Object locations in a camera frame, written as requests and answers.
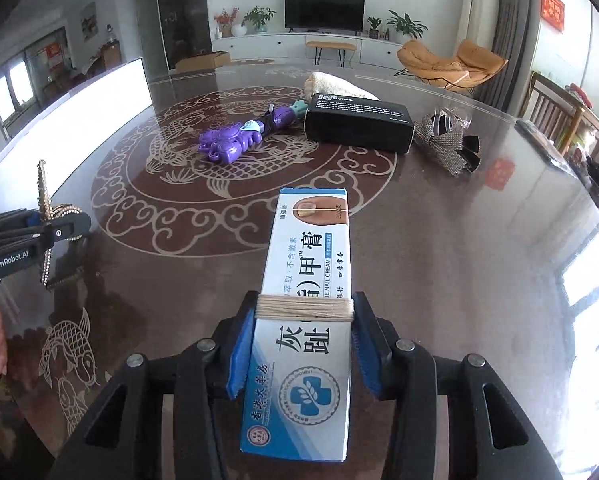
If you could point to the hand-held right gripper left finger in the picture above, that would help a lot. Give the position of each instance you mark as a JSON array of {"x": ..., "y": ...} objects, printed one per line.
[{"x": 239, "y": 360}]

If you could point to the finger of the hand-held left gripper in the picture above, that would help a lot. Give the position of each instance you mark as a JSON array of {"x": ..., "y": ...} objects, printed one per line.
[
  {"x": 9, "y": 222},
  {"x": 64, "y": 227}
]

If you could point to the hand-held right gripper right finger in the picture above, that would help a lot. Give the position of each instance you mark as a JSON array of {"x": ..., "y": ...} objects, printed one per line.
[{"x": 367, "y": 360}]

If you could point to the thin rhinestone hair clip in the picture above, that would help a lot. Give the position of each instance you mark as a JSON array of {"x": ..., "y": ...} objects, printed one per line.
[{"x": 43, "y": 185}]

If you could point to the white blue ointment box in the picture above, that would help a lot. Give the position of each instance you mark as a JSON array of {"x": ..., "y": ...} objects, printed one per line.
[{"x": 304, "y": 260}]

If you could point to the purple teal plastic toy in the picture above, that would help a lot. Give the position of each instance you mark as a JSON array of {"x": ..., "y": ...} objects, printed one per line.
[{"x": 229, "y": 145}]

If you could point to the rhinestone mesh bow hair clip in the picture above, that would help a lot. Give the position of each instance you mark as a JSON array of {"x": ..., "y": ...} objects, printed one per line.
[{"x": 442, "y": 147}]

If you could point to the red window poster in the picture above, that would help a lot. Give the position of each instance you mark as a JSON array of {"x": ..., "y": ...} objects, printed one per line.
[{"x": 54, "y": 55}]

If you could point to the wooden side table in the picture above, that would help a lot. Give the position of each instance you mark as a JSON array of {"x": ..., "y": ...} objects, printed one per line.
[{"x": 109, "y": 55}]

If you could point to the brown cardboard box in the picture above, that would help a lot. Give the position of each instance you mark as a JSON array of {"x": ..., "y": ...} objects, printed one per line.
[{"x": 199, "y": 62}]

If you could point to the black cardboard box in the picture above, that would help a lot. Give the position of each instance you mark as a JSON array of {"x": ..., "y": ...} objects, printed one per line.
[{"x": 354, "y": 130}]

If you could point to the dark glass display cabinet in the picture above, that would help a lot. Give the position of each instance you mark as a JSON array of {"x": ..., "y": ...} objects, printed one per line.
[{"x": 184, "y": 10}]

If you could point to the cream oval floor board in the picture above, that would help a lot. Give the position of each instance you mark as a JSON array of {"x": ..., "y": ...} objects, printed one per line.
[{"x": 253, "y": 60}]

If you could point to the clear plastic clip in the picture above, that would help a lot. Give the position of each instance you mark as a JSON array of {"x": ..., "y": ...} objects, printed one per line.
[{"x": 457, "y": 116}]

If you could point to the red flower potted plant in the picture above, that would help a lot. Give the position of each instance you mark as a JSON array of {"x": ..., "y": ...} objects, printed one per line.
[{"x": 224, "y": 20}]

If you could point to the white round vase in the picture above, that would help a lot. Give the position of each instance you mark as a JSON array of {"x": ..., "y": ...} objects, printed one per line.
[{"x": 238, "y": 30}]

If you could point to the cream rolled towel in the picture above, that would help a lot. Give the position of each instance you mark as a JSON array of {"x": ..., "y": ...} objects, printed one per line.
[{"x": 329, "y": 85}]

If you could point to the black flat device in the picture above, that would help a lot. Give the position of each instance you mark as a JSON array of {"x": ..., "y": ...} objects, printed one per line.
[{"x": 525, "y": 127}]

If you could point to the white television cabinet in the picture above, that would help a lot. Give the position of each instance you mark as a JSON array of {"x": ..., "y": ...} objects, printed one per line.
[{"x": 279, "y": 45}]

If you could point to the leafy green potted plant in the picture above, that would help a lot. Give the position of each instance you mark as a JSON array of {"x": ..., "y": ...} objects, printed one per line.
[{"x": 258, "y": 17}]

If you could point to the orange lounge chair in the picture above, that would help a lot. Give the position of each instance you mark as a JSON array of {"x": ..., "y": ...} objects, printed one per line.
[{"x": 429, "y": 62}]

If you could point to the wooden chair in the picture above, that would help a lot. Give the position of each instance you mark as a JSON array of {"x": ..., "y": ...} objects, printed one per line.
[{"x": 547, "y": 105}]

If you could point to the wooden bench stool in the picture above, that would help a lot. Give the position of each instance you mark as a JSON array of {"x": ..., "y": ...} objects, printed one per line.
[{"x": 329, "y": 46}]

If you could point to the small green potted plant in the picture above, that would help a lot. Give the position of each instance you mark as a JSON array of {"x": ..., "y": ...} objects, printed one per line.
[{"x": 374, "y": 25}]

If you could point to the large green potted plant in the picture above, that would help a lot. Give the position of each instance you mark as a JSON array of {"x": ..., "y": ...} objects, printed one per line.
[{"x": 404, "y": 25}]

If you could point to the black television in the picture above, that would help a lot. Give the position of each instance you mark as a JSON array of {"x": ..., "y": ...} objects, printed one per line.
[{"x": 324, "y": 10}]

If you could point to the grey curtain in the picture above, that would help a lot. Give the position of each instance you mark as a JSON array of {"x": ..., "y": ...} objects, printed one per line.
[{"x": 514, "y": 35}]

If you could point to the cream covered standing air conditioner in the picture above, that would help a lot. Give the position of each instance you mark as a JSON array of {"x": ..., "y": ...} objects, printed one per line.
[{"x": 482, "y": 10}]

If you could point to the framed wall picture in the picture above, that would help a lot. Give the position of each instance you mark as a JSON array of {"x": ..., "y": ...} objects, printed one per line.
[{"x": 89, "y": 21}]

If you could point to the red wall hanging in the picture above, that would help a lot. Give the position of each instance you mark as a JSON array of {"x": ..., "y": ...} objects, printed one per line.
[{"x": 553, "y": 10}]

